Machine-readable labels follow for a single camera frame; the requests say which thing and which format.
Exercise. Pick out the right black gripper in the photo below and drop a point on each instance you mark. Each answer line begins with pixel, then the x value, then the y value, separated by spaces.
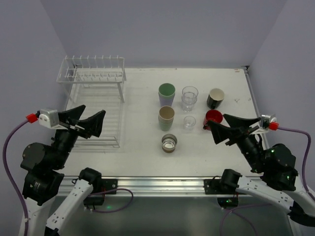
pixel 239 135

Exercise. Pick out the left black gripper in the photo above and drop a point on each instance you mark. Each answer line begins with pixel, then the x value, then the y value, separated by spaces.
pixel 74 128

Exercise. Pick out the red cup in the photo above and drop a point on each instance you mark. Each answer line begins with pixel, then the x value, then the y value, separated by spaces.
pixel 213 115

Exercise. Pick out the black mug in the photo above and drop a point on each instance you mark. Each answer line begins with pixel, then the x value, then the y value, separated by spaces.
pixel 215 98

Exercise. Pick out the clear faceted glass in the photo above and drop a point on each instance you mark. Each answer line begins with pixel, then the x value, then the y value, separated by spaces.
pixel 189 98

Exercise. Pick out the brown and cream cup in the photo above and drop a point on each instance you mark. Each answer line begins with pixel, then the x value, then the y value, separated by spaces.
pixel 168 143

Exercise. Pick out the beige cup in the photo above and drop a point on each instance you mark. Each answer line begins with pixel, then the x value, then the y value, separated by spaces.
pixel 166 114

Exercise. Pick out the green cup shelf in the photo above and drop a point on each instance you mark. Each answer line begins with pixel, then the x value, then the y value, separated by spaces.
pixel 165 125
pixel 167 90

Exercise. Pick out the lavender cup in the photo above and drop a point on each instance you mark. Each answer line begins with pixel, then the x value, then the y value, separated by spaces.
pixel 166 100

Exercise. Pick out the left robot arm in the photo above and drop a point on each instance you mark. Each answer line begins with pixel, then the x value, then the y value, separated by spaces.
pixel 43 162

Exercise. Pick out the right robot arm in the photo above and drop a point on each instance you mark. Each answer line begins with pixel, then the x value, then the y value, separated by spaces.
pixel 282 185

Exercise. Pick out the small clear glass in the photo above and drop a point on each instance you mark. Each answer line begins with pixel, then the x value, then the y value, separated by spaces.
pixel 189 122

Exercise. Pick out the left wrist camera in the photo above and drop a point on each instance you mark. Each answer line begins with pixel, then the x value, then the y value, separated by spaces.
pixel 49 118

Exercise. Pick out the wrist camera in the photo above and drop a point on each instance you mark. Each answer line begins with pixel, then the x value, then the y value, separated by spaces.
pixel 49 118
pixel 267 123

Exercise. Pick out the white wire dish rack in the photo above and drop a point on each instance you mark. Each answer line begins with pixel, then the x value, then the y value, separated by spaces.
pixel 98 83

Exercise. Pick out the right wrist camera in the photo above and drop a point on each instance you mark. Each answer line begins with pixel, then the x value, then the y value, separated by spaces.
pixel 267 123

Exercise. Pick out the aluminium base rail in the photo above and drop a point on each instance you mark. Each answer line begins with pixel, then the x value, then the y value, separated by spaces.
pixel 160 186

